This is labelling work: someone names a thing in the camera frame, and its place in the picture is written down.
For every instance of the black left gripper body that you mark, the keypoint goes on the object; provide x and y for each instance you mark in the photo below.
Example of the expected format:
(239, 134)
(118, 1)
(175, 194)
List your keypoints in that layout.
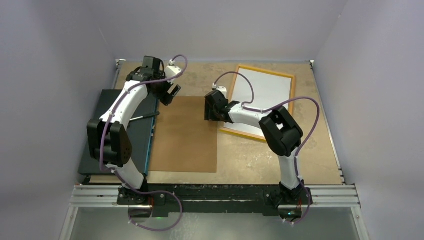
(163, 87)

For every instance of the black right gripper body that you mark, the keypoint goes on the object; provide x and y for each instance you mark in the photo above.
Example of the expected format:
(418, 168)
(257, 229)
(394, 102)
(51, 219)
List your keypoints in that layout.
(211, 113)

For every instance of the brown frame backing board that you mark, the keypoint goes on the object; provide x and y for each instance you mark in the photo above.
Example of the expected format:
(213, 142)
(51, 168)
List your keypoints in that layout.
(183, 141)

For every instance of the wooden picture frame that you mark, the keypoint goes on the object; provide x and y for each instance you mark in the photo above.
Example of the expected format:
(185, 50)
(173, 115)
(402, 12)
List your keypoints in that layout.
(269, 88)

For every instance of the building and sky photo print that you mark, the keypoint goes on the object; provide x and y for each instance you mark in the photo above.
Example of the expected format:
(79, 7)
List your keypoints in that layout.
(243, 130)

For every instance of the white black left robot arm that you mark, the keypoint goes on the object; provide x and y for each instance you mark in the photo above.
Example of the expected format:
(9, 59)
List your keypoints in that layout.
(108, 140)

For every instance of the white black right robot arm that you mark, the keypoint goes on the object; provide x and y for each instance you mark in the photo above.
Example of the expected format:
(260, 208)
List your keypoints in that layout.
(282, 134)

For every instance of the small black hammer tool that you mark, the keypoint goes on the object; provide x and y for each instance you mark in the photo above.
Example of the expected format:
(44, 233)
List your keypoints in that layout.
(146, 116)

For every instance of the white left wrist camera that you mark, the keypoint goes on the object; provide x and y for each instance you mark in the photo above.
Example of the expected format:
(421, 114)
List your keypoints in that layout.
(172, 72)

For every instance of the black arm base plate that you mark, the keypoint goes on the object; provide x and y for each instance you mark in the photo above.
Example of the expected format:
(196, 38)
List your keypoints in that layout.
(269, 200)

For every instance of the aluminium profile rail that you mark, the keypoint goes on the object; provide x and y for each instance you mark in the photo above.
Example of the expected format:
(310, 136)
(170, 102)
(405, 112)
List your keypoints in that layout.
(323, 196)

